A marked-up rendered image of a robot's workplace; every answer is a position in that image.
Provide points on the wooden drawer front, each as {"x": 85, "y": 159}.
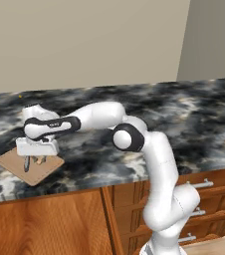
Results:
{"x": 217, "y": 217}
{"x": 224, "y": 181}
{"x": 204, "y": 236}

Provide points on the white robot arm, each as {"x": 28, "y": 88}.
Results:
{"x": 159, "y": 172}

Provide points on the light brown cutting board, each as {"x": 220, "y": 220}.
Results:
{"x": 35, "y": 172}

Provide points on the open pale wooden drawer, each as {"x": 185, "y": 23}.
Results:
{"x": 217, "y": 246}

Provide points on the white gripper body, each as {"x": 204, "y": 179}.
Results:
{"x": 36, "y": 148}

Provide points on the wooden cupboard door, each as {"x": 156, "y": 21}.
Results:
{"x": 44, "y": 225}

